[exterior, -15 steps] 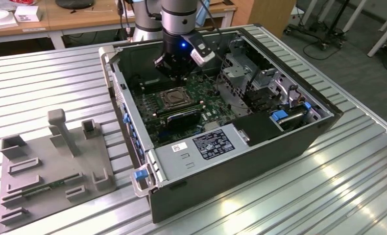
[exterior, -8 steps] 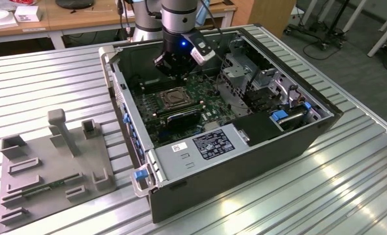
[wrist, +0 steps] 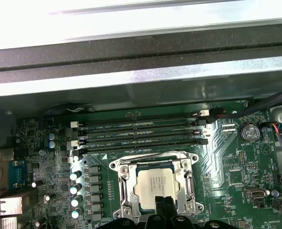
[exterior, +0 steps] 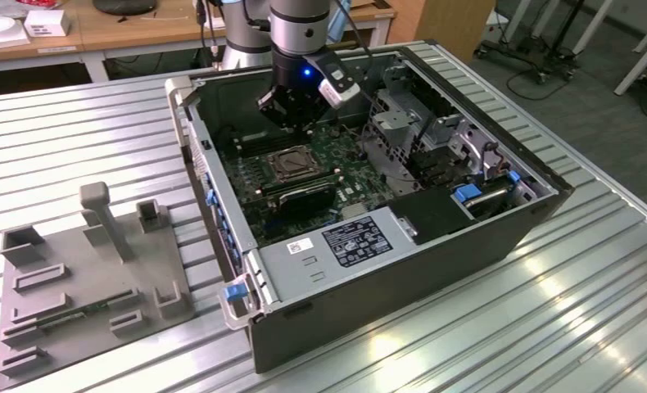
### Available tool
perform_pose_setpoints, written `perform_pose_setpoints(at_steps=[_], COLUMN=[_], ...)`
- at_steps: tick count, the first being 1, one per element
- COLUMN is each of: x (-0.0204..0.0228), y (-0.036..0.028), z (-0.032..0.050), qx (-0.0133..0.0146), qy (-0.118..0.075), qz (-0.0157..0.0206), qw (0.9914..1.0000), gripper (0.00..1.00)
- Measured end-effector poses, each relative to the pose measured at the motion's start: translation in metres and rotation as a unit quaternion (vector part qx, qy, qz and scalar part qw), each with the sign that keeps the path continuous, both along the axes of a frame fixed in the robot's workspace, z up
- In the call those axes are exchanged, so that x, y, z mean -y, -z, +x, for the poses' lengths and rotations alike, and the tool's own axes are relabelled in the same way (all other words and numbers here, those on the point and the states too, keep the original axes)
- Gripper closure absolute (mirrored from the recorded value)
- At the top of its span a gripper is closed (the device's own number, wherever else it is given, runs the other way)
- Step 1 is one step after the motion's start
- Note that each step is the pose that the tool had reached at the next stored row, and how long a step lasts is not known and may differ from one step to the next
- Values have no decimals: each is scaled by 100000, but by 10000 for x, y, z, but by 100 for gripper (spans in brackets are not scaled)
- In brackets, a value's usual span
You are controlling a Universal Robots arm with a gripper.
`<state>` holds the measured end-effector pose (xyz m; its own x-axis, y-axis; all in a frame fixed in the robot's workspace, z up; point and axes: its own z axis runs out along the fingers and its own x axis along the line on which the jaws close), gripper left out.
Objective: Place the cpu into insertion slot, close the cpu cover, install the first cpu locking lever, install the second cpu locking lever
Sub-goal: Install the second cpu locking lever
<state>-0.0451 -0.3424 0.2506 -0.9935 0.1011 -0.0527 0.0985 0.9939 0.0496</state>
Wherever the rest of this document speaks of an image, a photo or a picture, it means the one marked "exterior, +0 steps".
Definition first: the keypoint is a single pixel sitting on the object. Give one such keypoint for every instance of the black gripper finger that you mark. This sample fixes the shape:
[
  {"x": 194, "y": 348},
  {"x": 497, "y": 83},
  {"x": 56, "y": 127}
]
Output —
[{"x": 268, "y": 104}]

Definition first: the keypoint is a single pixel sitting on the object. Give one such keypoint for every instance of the silver CPU plate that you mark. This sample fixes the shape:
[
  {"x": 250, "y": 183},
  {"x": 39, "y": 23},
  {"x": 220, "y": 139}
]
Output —
[{"x": 295, "y": 162}]

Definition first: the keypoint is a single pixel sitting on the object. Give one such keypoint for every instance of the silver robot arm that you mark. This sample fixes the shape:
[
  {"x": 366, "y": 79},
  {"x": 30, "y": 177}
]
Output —
[{"x": 299, "y": 28}]

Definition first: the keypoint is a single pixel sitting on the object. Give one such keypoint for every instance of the CPU socket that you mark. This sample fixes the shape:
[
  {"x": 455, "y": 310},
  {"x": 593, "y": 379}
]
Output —
[{"x": 323, "y": 168}]

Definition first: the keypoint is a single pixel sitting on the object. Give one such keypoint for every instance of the green RAM stick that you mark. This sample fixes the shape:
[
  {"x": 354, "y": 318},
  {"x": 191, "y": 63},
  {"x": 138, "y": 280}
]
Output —
[
  {"x": 271, "y": 192},
  {"x": 300, "y": 183},
  {"x": 70, "y": 315}
]

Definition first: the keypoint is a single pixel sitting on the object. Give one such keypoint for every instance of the grey metal drive cage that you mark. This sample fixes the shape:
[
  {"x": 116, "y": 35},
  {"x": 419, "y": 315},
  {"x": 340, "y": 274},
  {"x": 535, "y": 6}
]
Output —
[{"x": 396, "y": 123}]

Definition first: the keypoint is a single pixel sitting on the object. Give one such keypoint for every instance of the black graphics card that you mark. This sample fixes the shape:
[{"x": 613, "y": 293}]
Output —
[{"x": 304, "y": 201}]

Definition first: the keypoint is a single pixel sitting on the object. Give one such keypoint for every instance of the green motherboard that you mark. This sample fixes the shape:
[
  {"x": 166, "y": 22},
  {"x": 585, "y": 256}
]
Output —
[{"x": 359, "y": 180}]

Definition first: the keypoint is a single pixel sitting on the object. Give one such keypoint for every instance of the blue card retainer clip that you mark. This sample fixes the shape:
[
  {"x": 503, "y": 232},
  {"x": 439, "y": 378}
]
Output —
[{"x": 210, "y": 199}]

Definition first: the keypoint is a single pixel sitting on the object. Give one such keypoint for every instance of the small silver heatsink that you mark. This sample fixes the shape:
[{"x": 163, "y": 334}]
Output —
[{"x": 355, "y": 210}]

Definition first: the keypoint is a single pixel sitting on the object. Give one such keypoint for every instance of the wooden cabinet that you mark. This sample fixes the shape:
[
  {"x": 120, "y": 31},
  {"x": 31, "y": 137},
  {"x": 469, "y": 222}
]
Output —
[{"x": 451, "y": 28}]

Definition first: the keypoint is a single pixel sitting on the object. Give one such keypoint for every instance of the black round object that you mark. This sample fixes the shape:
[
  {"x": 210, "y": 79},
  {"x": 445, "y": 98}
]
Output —
[{"x": 124, "y": 5}]

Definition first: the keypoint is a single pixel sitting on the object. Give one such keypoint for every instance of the black plastic shroud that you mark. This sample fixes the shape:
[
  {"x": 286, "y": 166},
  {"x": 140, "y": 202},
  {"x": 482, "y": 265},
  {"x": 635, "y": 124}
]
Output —
[{"x": 430, "y": 217}]

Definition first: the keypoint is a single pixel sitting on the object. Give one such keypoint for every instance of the grey power supply unit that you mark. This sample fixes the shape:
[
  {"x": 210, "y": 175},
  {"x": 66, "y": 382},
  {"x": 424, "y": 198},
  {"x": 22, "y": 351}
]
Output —
[{"x": 302, "y": 274}]

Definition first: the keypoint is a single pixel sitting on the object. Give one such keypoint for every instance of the blue disk carrier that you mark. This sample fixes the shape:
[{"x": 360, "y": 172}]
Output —
[{"x": 466, "y": 193}]

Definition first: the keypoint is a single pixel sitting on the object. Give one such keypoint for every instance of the white cardboard box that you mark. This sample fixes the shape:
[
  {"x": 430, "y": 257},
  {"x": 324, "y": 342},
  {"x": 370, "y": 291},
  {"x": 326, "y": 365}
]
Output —
[{"x": 47, "y": 20}]

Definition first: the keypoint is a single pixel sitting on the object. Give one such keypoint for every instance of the blue case latch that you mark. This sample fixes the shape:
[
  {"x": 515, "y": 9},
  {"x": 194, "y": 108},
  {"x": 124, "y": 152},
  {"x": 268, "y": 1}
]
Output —
[{"x": 234, "y": 294}]

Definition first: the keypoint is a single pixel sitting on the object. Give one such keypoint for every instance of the blue plastic clip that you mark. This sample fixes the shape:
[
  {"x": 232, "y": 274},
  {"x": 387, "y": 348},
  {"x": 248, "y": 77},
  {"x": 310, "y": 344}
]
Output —
[{"x": 513, "y": 177}]

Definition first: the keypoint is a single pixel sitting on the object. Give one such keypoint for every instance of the red packet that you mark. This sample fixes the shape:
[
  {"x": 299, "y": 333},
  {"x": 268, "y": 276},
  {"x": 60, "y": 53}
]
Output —
[{"x": 39, "y": 2}]

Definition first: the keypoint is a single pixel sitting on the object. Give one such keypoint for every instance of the black wheeled stand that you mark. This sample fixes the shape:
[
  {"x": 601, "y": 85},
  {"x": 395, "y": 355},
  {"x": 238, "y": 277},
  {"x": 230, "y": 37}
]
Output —
[{"x": 567, "y": 24}]

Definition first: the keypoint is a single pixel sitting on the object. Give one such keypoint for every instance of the grey parts rack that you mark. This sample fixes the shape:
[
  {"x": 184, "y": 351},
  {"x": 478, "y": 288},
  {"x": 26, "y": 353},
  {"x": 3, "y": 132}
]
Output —
[{"x": 104, "y": 278}]

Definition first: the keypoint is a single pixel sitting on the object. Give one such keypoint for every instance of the black open PC case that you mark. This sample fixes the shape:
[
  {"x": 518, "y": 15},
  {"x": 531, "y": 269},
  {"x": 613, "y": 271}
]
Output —
[{"x": 388, "y": 311}]

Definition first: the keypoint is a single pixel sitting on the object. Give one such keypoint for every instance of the silver metal bracket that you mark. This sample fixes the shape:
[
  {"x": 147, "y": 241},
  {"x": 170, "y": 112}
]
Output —
[{"x": 474, "y": 141}]

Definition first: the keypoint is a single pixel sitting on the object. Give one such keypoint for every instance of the white table frame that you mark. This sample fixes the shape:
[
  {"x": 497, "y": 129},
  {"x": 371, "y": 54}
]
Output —
[
  {"x": 646, "y": 61},
  {"x": 593, "y": 28}
]

